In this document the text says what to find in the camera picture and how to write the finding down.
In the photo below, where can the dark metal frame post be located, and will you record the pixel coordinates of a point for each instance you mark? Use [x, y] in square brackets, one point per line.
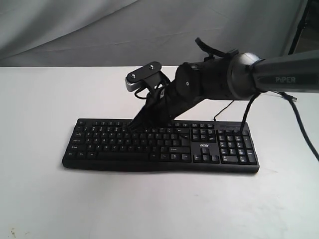
[304, 33]

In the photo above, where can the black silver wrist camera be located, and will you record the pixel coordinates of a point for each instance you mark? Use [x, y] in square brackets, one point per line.
[148, 77]

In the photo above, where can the black acer keyboard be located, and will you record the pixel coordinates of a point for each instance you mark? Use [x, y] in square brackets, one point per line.
[182, 145]

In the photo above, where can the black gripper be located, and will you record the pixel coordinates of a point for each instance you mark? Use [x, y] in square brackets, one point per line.
[168, 103]

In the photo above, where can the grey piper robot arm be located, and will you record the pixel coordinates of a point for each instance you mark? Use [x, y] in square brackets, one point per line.
[237, 77]

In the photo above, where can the grey backdrop cloth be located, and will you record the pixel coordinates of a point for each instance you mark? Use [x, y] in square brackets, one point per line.
[36, 33]

